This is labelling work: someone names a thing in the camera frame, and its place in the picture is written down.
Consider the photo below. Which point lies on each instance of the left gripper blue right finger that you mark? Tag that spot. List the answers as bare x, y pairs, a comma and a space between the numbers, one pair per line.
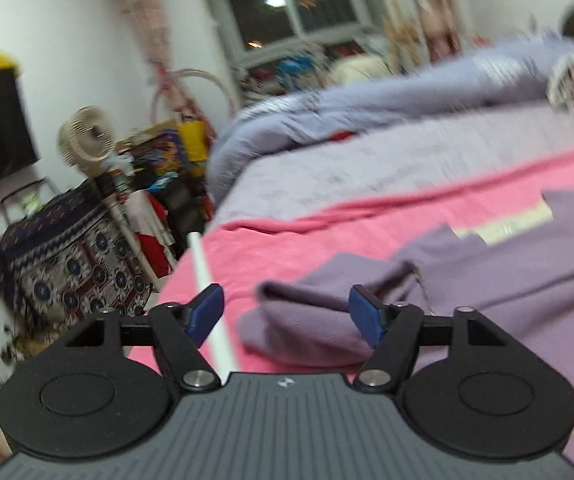
373, 318

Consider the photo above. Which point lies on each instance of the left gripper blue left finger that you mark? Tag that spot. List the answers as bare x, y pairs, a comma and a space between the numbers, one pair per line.
196, 319

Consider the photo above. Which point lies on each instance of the purple sweater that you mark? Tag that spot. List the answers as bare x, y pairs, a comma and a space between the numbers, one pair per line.
522, 281

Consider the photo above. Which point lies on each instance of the white plastic pipe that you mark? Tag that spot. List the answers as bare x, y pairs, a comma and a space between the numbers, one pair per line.
218, 347

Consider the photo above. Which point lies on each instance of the pink towel blanket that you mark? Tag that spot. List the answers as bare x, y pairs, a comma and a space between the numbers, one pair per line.
244, 253

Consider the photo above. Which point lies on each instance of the patterned cloth covered cabinet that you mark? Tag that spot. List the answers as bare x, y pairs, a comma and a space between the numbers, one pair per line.
68, 261

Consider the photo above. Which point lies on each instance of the colourful toy box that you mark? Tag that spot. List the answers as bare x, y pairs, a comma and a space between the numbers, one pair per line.
154, 155

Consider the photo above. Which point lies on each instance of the lavender bed sheet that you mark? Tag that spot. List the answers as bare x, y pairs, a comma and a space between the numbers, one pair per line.
405, 158

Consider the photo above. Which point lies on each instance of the yellow bag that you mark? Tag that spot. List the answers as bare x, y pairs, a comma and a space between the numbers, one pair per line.
194, 139

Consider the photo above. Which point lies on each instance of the cream desk fan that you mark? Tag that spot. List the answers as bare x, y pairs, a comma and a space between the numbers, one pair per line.
87, 138

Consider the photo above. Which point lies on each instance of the pink hula hoop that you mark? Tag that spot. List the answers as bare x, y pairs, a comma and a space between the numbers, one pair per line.
179, 99

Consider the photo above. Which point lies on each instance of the cream pillow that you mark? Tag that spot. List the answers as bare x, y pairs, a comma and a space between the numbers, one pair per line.
356, 68

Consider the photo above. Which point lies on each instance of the blue plush toy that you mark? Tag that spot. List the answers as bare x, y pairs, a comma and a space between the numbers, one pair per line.
291, 69

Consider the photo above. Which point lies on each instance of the blue-grey duvet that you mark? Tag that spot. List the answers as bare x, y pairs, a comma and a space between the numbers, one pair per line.
513, 71

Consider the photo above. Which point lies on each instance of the pink right curtain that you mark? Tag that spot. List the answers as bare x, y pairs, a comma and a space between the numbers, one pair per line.
439, 25

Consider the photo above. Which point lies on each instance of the pink curtain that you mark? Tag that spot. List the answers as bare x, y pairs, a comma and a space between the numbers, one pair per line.
152, 28
439, 25

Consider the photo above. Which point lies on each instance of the window with bars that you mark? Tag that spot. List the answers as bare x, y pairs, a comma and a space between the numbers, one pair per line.
254, 32

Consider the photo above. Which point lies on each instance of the pink left curtain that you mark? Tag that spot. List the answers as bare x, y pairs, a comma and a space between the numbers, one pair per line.
152, 28

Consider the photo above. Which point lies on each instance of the black wire basket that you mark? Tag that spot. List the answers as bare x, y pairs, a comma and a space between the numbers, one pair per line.
28, 198

